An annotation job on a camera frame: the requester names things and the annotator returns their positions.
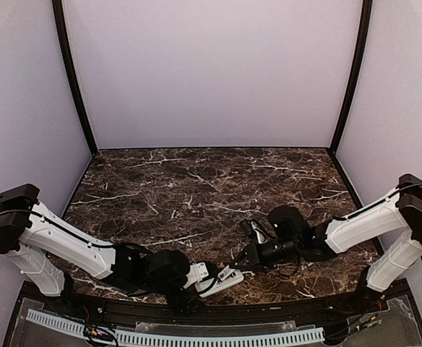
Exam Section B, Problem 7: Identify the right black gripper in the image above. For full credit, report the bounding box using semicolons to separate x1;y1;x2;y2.
229;236;301;272

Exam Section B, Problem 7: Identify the white remote control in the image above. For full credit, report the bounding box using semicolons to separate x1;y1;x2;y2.
194;266;244;298

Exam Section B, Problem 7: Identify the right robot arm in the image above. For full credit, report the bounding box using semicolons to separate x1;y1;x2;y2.
229;173;422;314

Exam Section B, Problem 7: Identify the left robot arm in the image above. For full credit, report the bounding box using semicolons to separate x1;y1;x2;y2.
0;184;202;315

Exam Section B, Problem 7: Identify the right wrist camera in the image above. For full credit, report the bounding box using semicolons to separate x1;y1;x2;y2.
239;219;273;244

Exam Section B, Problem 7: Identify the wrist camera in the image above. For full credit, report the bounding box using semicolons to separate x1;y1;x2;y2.
183;262;219;292
239;219;273;244

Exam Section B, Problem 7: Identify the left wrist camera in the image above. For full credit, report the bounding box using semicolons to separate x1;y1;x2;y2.
183;262;219;292

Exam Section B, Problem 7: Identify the black front rail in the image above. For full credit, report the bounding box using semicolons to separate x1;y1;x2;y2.
59;294;365;326

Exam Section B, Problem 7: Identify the white slotted cable duct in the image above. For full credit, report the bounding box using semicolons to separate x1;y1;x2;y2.
25;308;326;347

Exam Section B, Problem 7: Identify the right black frame post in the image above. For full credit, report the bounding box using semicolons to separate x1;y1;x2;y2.
328;0;374;156

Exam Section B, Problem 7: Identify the black frame post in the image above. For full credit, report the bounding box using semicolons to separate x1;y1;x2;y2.
51;0;99;156
328;0;374;156

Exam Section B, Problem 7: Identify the left black frame post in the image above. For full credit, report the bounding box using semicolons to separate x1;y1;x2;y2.
51;0;99;156

